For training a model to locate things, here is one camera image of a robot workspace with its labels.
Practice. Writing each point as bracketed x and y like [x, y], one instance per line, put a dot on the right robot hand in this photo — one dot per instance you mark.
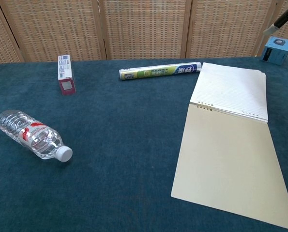
[283, 19]

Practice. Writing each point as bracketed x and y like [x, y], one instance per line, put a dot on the light blue cube box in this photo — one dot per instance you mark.
[278, 52]

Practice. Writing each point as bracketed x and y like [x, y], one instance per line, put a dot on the beige cover notebook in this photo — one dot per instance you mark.
[228, 157]

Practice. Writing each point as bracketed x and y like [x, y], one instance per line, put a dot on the white green plastic wrap roll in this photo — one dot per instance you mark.
[158, 71]

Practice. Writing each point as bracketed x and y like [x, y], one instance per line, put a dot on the woven bamboo folding screen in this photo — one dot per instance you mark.
[143, 29]

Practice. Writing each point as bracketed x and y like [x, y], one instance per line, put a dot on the blue felt table mat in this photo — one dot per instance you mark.
[110, 145]

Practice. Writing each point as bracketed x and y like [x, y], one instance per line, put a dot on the white and maroon carton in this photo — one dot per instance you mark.
[66, 77]

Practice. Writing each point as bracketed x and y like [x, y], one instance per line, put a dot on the clear plastic water bottle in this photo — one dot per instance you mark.
[32, 134]

